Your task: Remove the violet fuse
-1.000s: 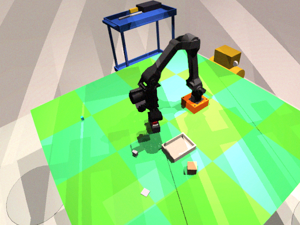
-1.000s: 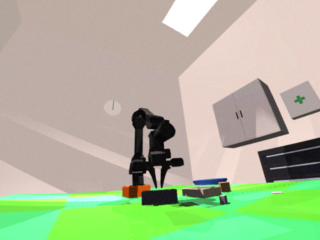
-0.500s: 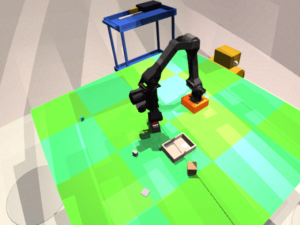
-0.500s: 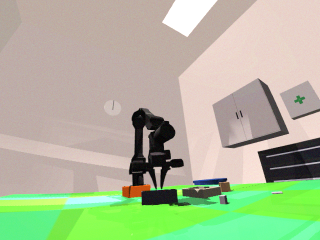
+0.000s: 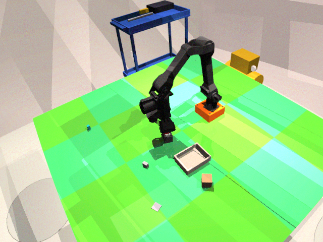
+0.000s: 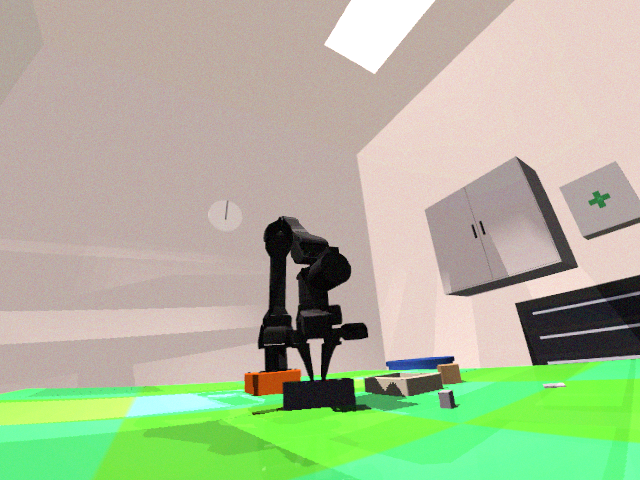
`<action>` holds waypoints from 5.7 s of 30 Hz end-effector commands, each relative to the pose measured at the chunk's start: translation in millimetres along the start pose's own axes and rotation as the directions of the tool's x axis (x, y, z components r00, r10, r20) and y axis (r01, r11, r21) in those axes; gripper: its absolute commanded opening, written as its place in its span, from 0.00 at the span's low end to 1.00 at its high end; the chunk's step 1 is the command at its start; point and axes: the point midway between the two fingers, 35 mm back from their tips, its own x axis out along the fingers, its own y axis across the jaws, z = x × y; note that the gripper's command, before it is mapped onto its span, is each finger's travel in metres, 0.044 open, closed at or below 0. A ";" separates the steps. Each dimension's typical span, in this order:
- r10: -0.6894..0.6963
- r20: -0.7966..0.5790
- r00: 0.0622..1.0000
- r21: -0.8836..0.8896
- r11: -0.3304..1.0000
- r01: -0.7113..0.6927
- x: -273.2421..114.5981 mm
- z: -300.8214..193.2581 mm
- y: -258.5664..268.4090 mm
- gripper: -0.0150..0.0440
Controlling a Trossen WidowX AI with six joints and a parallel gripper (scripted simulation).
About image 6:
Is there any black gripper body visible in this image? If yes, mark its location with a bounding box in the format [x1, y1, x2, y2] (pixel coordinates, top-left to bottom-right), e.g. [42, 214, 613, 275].
[263, 294, 368, 345]

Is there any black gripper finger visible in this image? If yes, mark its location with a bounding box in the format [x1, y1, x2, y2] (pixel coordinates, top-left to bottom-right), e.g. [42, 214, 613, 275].
[292, 343, 314, 382]
[321, 341, 342, 381]

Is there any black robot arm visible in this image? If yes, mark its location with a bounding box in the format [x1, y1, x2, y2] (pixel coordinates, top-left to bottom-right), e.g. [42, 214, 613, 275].
[257, 216, 351, 373]

